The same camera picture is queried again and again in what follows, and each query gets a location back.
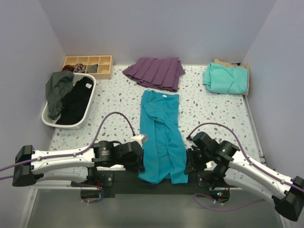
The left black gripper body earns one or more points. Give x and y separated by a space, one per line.
133 165

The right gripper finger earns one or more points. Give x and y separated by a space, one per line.
191 165
199 158

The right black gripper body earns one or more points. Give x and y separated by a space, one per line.
205 154

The teal t shirt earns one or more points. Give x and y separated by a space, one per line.
164 151

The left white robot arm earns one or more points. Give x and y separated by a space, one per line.
77 165

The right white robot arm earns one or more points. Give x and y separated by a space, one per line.
232 167

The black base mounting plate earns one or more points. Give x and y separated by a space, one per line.
124 182

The black garment in basket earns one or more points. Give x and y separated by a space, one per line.
75 102

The white laundry basket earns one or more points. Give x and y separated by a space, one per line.
52 123

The mint green folded shirt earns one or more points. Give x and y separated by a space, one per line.
215 80

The tan folded cloth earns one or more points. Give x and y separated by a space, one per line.
239 76

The dark green garment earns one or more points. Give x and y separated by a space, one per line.
59 84

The purple pleated skirt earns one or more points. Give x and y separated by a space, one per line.
157 73

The dark grey fabric roll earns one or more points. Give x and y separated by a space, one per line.
92 69

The patterned brown fabric roll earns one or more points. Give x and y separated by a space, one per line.
79 68

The wooden compartment organizer box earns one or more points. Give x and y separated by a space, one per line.
100 67

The red black fabric roll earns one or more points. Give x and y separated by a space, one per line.
68 68

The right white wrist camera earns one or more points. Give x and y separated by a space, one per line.
189 138

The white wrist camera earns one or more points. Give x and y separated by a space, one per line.
139 138
189 138

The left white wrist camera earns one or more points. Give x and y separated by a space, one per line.
139 138

